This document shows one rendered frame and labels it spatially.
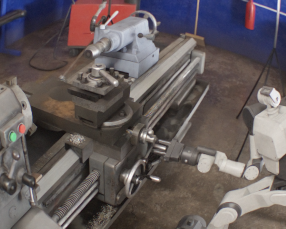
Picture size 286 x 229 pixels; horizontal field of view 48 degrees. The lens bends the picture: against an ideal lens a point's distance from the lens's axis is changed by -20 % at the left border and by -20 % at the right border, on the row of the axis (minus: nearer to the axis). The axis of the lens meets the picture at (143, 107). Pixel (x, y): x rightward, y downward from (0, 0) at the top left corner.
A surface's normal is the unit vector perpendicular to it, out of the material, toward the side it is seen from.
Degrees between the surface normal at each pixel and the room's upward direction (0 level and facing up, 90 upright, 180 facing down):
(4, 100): 45
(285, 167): 96
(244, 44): 90
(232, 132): 0
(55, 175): 36
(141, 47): 66
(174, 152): 32
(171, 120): 0
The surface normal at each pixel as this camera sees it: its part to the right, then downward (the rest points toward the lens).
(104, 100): 0.08, -0.87
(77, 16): -0.06, 0.48
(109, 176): -0.40, 0.42
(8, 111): 0.71, -0.43
